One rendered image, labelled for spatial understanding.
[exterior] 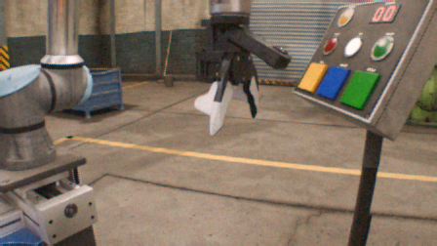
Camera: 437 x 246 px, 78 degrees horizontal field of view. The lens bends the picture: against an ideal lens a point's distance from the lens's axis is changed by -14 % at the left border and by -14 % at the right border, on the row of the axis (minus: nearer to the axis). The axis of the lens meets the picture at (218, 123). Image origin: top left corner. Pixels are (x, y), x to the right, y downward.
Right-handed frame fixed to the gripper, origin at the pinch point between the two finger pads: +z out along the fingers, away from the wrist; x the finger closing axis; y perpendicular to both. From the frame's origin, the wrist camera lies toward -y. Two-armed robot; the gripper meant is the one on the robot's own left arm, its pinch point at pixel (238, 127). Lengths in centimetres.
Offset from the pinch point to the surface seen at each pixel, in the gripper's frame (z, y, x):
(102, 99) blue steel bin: 69, 389, -242
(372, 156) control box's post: 10.5, -22.2, -27.7
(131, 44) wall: -17, 723, -593
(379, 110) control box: -4.6, -23.9, -8.6
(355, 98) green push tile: -5.8, -18.7, -12.1
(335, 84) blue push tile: -7.2, -13.0, -19.1
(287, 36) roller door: -35, 268, -711
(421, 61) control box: -13.7, -30.4, -15.0
